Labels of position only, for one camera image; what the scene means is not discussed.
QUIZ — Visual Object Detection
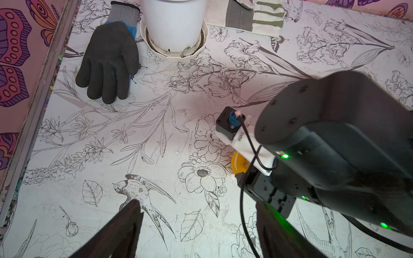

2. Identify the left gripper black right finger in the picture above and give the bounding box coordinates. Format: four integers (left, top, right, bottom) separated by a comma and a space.
256, 201, 325, 258

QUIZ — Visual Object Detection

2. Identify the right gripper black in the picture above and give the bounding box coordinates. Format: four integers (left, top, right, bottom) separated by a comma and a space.
244, 171, 296, 219

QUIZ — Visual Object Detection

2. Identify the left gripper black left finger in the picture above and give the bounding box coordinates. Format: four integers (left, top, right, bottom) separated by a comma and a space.
71, 200, 144, 258

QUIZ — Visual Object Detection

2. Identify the yellow tape roll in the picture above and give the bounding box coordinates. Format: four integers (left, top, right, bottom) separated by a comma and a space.
231, 152, 251, 175

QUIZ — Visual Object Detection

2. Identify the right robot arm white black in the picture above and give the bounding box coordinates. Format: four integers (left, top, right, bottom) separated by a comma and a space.
233, 71, 413, 236

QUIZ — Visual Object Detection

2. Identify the folded green white cloth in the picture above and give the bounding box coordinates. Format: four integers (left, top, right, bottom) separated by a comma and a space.
205, 0, 285, 37

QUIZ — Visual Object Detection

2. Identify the potted green plant white pot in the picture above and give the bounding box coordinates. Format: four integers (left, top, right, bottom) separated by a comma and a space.
140, 0, 208, 62

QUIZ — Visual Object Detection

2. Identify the black work glove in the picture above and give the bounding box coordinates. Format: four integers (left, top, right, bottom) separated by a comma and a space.
75, 1, 140, 104

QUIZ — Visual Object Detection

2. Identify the black camera cable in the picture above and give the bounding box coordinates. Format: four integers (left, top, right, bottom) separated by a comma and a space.
237, 114, 280, 258

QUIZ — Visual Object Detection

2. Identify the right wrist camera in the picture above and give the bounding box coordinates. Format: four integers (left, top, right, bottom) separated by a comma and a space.
215, 106, 276, 176

